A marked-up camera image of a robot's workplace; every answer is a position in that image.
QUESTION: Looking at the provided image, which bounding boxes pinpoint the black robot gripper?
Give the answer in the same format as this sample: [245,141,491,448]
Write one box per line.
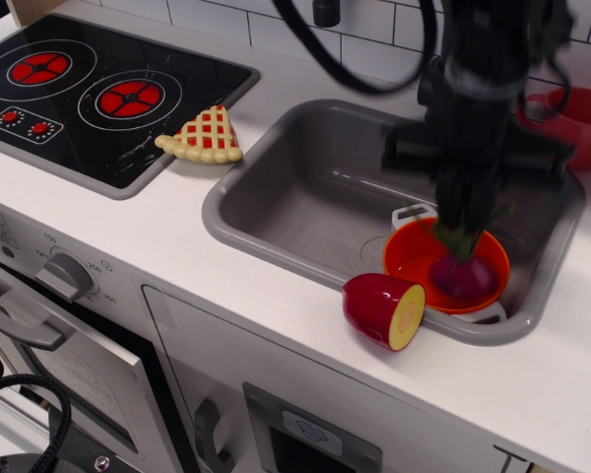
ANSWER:
[381,88,575,240]

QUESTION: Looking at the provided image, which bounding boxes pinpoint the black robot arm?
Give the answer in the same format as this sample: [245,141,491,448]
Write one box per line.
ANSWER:
[381,1,574,237]

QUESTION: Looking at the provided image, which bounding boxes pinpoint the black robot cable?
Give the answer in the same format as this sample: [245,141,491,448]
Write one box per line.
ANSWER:
[270,0,439,96]

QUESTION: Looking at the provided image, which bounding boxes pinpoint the grey oven knob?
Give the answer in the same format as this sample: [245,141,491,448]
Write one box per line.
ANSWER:
[34,252,94,303]

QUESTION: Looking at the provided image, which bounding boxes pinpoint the red plastic cup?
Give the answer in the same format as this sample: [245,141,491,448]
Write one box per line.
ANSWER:
[516,87,591,170]

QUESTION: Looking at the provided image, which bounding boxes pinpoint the grey cabinet door handle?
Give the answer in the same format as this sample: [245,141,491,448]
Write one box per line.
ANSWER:
[194,398,235,473]

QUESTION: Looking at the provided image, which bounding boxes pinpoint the halved red toy fruit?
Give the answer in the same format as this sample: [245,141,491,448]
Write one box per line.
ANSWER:
[342,273,426,352]

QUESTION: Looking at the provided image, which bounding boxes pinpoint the black sink faucet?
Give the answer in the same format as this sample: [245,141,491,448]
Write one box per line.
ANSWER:
[312,1,438,107]

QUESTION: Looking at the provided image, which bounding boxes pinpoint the black toy stove top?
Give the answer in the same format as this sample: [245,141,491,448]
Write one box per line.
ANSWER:
[0,15,260,200]

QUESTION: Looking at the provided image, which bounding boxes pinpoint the black braided cable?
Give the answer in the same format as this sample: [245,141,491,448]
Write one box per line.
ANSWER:
[0,373,73,473]

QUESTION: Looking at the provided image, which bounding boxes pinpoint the toy oven door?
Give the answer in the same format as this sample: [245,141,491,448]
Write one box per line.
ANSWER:
[0,253,166,473]

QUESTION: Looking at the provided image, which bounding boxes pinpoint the orange toy pot grey handles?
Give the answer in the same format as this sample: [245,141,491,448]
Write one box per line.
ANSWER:
[383,203,510,324]

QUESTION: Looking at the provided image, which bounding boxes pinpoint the purple toy beet green leaves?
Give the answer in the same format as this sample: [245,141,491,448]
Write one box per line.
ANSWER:
[404,203,514,299]

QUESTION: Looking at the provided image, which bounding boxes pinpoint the toy lattice pie slice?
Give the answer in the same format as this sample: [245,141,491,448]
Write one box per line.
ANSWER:
[155,104,243,165]

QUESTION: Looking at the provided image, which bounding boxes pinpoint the grey plastic sink basin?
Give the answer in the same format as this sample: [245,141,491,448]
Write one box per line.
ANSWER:
[202,100,586,346]

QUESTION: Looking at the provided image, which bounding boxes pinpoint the grey dishwasher panel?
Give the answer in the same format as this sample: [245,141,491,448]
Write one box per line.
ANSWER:
[242,382,383,472]

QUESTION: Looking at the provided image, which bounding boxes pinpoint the grey oven door handle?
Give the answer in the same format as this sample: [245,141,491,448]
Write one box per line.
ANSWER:
[0,290,66,352]

